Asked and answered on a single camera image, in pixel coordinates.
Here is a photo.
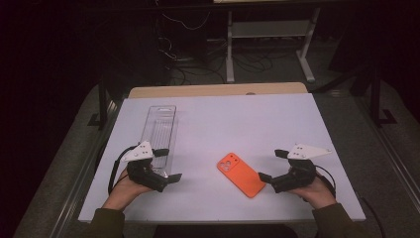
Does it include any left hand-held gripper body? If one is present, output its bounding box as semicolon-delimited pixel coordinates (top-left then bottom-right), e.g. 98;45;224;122
121;141;170;193

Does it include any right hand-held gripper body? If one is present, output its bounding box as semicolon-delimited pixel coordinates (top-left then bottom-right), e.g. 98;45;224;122
271;143;333;194

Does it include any clear plastic packaging tray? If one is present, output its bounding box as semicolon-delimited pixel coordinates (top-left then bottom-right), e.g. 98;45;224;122
140;104;179;177

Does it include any orange phone case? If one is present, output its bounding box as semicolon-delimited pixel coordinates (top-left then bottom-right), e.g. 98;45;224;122
216;152;266;199

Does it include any person's right hand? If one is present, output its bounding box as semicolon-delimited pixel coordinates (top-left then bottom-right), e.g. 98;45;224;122
289;176;338;210

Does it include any person's left hand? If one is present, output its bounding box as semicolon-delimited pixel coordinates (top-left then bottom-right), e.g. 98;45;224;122
102;168;155;211

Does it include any black metal stand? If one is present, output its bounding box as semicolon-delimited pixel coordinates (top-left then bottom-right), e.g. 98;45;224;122
369;65;398;128
87;78;117;130

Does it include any light wooden table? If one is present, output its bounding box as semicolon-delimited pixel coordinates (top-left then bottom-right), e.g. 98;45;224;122
128;81;309;99

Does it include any right hand-held gripper black cable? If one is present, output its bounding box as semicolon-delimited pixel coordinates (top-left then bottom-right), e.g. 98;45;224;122
315;165;337;199

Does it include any thin black cable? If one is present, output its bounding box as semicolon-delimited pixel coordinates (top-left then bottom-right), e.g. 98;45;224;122
360;196;387;238

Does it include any tangle of floor cables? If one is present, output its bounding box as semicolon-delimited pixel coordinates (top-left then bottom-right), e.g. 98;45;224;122
157;9;275;84

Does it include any white metal desk frame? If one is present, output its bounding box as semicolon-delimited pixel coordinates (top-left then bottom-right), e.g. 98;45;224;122
226;8;321;83

